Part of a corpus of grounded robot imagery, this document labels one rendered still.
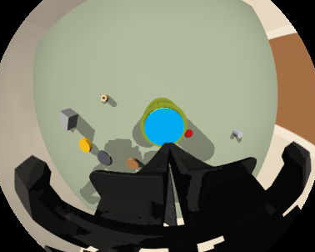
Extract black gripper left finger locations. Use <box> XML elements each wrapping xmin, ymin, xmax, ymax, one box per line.
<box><xmin>89</xmin><ymin>143</ymin><xmax>170</xmax><ymax>226</ymax></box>

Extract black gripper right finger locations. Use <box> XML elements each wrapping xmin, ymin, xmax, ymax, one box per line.
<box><xmin>168</xmin><ymin>143</ymin><xmax>257</xmax><ymax>224</ymax></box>

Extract brown short cylinder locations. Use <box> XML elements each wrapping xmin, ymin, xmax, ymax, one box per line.
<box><xmin>127</xmin><ymin>158</ymin><xmax>139</xmax><ymax>169</ymax></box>

